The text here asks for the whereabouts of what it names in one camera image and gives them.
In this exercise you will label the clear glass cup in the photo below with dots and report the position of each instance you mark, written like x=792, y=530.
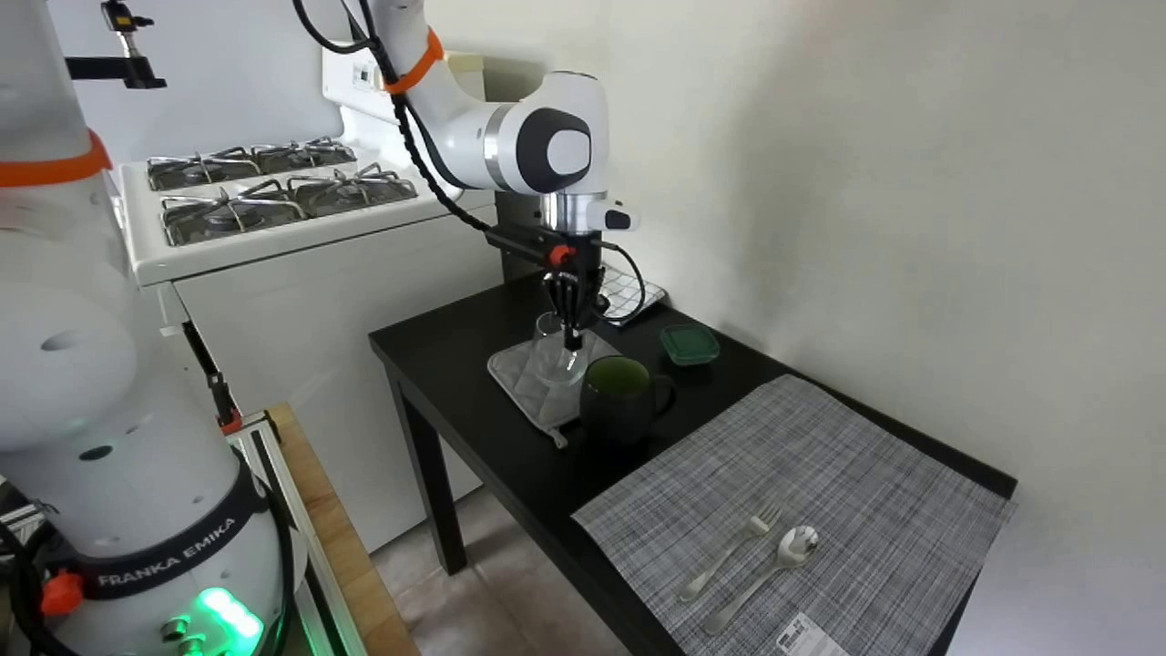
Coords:
x=549, y=360

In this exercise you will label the black orange camera clamp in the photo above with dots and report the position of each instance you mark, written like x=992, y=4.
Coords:
x=116, y=68

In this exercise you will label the silver spoon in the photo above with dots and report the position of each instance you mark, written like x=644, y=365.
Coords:
x=779, y=568

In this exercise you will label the black orange wrist camera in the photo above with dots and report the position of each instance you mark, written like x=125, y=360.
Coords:
x=530, y=244

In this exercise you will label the light wooden board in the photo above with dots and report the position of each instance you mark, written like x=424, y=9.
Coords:
x=349, y=547

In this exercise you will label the grey woven placemat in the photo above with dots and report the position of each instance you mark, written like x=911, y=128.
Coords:
x=804, y=512

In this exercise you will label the white placemat label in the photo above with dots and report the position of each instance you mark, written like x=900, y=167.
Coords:
x=805, y=636

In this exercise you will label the grey quilted pot holder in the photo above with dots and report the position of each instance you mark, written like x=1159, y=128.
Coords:
x=524, y=385

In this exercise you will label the silver fork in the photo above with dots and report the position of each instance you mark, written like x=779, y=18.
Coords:
x=727, y=563

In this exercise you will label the white gas stove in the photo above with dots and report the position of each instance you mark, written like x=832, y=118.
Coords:
x=315, y=305

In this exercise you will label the small green dish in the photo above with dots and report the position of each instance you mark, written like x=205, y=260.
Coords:
x=690, y=343

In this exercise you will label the dark green mug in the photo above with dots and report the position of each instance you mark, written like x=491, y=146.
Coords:
x=617, y=404

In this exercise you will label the black rod orange tip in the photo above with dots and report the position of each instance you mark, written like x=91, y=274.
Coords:
x=218, y=387

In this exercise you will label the black wooden table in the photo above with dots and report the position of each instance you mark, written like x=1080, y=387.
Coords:
x=461, y=353

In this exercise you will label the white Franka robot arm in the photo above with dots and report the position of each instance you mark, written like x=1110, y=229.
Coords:
x=97, y=365

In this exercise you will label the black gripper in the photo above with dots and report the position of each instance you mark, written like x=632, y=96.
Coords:
x=582, y=260

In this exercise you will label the small black burner grate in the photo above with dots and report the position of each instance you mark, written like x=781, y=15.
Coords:
x=249, y=161

